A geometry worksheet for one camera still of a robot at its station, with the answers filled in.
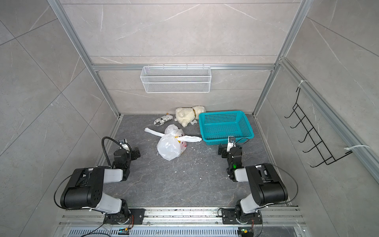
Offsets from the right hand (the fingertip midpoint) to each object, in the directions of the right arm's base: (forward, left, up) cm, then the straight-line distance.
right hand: (229, 143), depth 93 cm
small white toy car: (+24, +46, -3) cm, 53 cm away
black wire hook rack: (-22, -32, +24) cm, 46 cm away
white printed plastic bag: (-2, +35, +5) cm, 36 cm away
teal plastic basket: (+19, +6, -7) cm, 21 cm away
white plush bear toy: (+23, +29, +3) cm, 37 cm away
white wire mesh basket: (+39, +35, +23) cm, 57 cm away
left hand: (0, +64, 0) cm, 64 cm away
